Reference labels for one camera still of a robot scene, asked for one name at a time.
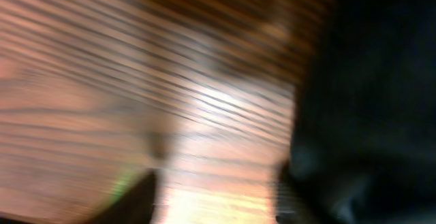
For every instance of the black t-shirt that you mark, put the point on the black t-shirt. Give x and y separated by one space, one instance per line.
362 149

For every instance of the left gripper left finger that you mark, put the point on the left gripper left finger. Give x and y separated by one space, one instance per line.
134 207

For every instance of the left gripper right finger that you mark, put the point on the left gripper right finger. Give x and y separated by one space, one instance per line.
290 206

